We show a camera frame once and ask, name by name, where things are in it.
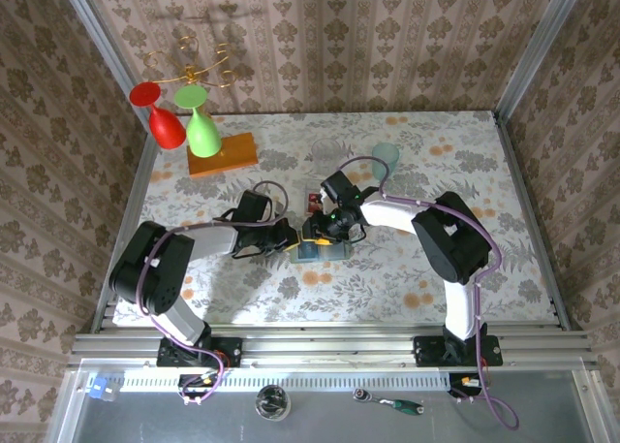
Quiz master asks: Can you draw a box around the green card holder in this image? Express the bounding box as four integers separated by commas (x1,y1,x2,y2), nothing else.
289,237,354,265

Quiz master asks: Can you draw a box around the floral table cover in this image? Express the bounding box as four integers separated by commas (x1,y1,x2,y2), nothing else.
111,111,558,326

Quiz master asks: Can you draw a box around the clear glass tumbler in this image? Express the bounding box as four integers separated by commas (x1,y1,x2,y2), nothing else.
309,138,344,176

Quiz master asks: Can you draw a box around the teal plastic cup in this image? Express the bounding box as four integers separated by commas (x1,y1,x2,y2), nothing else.
371,142,401,181

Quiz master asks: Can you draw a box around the orange wooden base block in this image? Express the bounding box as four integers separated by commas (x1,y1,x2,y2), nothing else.
186,131,260,179

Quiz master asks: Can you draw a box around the green wine glass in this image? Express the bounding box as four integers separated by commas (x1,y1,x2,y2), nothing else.
173,84,223,159

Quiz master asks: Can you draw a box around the red wine glass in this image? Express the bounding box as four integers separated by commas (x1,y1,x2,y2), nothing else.
129,80,188,150

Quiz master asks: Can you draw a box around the black power connector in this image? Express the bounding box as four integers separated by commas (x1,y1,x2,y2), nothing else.
177,372,220,399
448,372,485,399

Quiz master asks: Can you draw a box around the silver metal cup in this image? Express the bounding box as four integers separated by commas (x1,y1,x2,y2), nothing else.
256,384,292,421

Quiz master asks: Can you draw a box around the blue plastic connector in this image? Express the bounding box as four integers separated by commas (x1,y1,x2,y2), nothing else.
88,376,121,403

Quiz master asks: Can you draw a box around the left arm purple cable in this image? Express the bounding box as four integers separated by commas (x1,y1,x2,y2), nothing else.
135,179,291,406

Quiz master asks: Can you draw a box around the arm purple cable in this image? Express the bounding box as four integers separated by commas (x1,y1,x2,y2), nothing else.
336,155,520,432
135,179,291,406

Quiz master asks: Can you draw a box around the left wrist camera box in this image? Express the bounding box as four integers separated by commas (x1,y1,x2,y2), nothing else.
235,190,273,222

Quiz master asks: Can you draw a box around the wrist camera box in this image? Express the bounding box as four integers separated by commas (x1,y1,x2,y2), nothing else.
235,190,273,222
320,171,362,206

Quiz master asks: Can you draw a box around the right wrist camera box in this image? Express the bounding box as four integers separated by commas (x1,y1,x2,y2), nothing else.
320,171,362,206

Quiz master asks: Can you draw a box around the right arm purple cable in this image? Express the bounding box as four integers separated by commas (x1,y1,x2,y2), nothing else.
336,155,520,432

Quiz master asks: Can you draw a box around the aluminium mounting rail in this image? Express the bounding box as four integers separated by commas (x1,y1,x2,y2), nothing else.
67,329,601,370

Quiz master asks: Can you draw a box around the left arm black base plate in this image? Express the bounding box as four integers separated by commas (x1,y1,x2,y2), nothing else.
156,336,243,368

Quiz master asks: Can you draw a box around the aluminium table side rail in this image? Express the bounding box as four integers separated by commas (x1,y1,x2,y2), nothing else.
492,109,574,332
90,131,159,335

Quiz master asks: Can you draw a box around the white slotted cable duct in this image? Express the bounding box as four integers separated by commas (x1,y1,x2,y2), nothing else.
118,368,452,394

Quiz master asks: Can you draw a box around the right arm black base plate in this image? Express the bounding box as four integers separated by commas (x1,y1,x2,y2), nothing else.
413,334,504,368

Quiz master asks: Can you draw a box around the gold wire glass rack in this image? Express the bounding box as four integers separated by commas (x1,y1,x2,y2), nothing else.
143,35,238,91

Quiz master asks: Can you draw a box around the ratchet wrench green handle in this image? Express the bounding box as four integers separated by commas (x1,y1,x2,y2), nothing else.
352,387,425,417

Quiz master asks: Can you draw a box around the aluminium frame post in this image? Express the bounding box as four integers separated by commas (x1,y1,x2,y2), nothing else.
53,0,152,133
492,0,591,120

